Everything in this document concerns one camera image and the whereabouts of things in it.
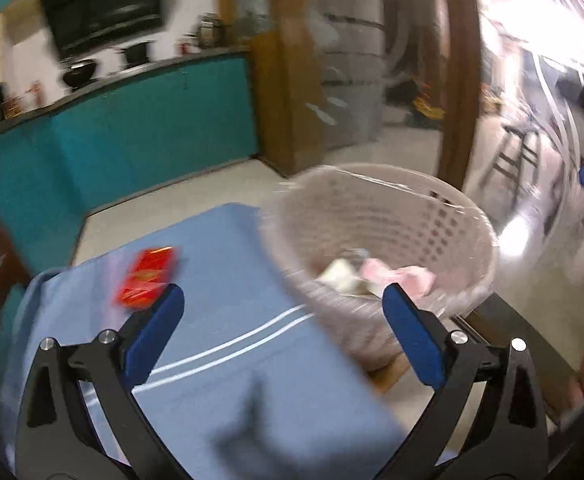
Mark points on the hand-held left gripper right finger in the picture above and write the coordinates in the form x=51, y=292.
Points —
x=412, y=335

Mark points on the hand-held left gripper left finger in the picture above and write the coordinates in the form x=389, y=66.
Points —
x=154, y=330

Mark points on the red packet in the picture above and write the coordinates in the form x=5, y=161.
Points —
x=147, y=277

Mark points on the pink cloth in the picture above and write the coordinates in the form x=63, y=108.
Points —
x=402, y=277

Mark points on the white cloth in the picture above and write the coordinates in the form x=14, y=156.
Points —
x=339, y=272

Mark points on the white plastic lattice basket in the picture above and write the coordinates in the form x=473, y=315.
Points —
x=372, y=210

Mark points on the blue striped cloth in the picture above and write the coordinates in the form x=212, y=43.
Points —
x=222, y=310

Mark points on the wooden stool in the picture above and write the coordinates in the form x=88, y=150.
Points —
x=517, y=155

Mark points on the frosted pattern glass door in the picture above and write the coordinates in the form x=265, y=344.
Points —
x=537, y=85

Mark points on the teal kitchen base cabinets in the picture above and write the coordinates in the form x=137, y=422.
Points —
x=147, y=120

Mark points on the brown bottle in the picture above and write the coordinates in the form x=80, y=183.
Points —
x=35, y=95

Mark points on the black wok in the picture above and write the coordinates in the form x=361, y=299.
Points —
x=78, y=74

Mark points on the black cooking pot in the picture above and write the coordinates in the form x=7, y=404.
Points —
x=133, y=55

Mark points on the small red bottle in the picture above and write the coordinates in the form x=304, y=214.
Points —
x=187, y=45

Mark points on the stainless steel pot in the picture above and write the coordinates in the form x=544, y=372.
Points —
x=211, y=30

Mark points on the wooden door frame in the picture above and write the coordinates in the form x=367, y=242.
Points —
x=287, y=85

